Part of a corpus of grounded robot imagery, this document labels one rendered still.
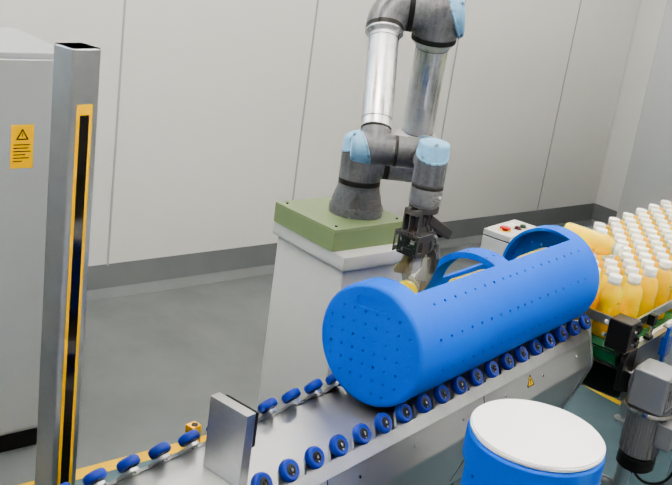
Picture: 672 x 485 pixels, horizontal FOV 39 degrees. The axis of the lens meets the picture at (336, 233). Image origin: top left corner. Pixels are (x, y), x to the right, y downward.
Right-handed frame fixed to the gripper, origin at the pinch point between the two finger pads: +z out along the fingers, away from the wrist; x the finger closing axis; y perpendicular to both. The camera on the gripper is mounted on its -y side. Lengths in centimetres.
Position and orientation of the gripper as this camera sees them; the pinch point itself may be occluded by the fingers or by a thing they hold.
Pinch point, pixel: (415, 282)
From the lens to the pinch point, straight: 232.3
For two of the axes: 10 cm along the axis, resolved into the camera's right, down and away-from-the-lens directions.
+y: -6.4, 1.6, -7.5
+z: -1.4, 9.4, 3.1
